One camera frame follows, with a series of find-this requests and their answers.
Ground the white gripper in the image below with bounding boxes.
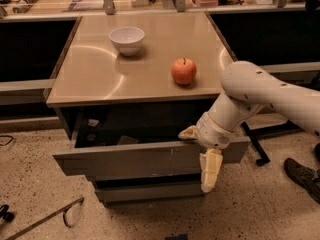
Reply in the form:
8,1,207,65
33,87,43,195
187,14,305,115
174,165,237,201
178,112,241,193

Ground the grey top drawer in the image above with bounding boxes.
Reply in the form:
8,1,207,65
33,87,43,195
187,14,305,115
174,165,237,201
52,110,251,178

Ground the grey drawer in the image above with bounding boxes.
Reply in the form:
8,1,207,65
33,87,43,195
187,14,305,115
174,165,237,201
52,110,251,178
95,181,204,203

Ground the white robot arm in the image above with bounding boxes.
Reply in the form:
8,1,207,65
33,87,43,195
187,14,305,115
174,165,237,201
179,61,320,193

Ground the grey bottom drawer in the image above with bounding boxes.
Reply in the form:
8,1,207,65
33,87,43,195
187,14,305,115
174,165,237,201
95,181,204,203

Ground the grey drawer cabinet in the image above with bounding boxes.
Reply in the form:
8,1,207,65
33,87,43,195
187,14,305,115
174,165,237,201
45,11,239,208

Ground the red apple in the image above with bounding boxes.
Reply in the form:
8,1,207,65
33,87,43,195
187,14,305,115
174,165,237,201
171,57,197,85

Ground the black metal stand leg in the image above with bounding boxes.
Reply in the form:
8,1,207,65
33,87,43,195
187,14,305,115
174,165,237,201
241,120,301,166

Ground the dark shoe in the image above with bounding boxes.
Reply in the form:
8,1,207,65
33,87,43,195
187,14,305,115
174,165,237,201
284,158,320,204

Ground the white bowl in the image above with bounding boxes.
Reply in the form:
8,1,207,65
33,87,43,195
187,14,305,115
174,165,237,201
109,27,145,56

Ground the metal bar on floor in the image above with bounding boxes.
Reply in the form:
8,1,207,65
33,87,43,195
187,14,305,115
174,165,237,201
5,197,84,240

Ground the black object on floor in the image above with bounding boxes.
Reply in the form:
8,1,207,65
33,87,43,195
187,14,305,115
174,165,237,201
0,204,14,222

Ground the black cable on floor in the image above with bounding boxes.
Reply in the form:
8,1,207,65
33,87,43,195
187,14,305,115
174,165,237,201
0,134,15,147

